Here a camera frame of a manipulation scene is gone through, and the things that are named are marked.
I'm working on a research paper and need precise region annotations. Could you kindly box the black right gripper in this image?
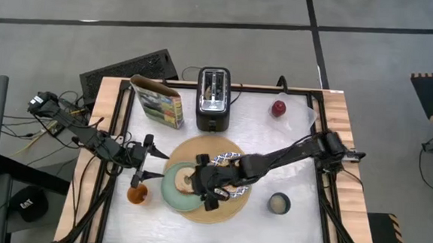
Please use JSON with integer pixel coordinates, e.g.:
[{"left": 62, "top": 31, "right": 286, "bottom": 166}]
[{"left": 187, "top": 153, "right": 246, "bottom": 214}]

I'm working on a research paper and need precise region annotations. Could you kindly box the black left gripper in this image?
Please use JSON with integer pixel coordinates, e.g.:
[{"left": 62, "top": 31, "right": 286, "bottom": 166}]
[{"left": 121, "top": 132, "right": 171, "bottom": 190}]

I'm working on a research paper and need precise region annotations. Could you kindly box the toasted bagel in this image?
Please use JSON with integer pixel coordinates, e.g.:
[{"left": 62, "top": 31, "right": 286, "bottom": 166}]
[{"left": 173, "top": 166, "right": 199, "bottom": 195}]

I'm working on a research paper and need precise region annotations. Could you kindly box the panda cereal box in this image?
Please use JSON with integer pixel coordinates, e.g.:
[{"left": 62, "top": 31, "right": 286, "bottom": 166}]
[{"left": 126, "top": 73, "right": 188, "bottom": 131}]

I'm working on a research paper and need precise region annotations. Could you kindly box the red apple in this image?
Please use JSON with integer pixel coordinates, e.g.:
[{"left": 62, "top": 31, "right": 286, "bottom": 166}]
[{"left": 271, "top": 99, "right": 288, "bottom": 118}]

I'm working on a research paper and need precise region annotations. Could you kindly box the pale green plate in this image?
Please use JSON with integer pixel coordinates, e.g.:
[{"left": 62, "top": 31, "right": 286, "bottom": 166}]
[{"left": 159, "top": 159, "right": 210, "bottom": 214}]

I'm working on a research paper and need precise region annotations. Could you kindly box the glass of orange juice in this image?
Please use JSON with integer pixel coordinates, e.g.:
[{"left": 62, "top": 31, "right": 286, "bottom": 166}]
[{"left": 126, "top": 182, "right": 150, "bottom": 206}]

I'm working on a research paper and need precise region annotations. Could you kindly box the round woven straw placemat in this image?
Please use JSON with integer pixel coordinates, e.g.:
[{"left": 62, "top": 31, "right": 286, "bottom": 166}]
[{"left": 161, "top": 132, "right": 256, "bottom": 226}]

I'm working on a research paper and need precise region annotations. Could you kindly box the blue patterned paper bowl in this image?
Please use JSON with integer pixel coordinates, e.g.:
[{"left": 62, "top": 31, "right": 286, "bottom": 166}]
[{"left": 210, "top": 150, "right": 253, "bottom": 199}]

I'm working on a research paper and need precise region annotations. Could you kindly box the black mug with milk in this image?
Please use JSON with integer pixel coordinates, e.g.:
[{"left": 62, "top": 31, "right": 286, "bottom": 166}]
[{"left": 266, "top": 191, "right": 292, "bottom": 217}]

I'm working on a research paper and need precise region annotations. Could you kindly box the black toaster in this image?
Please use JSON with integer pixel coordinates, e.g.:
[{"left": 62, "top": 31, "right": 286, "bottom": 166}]
[{"left": 193, "top": 65, "right": 234, "bottom": 134}]

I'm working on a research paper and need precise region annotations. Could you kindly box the black perforated metal panel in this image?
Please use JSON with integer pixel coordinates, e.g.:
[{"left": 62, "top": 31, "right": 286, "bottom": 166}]
[{"left": 77, "top": 43, "right": 181, "bottom": 112}]

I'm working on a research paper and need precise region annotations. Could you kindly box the clear plastic container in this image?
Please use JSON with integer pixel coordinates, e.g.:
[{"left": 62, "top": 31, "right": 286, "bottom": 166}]
[{"left": 266, "top": 91, "right": 319, "bottom": 138}]

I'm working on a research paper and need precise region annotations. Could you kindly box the black cap with logo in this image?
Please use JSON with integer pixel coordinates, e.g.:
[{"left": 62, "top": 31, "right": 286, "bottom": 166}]
[{"left": 8, "top": 184, "right": 50, "bottom": 224}]

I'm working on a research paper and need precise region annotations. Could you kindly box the black table frame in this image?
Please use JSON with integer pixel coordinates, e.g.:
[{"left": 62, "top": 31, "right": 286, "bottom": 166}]
[{"left": 68, "top": 74, "right": 383, "bottom": 243}]

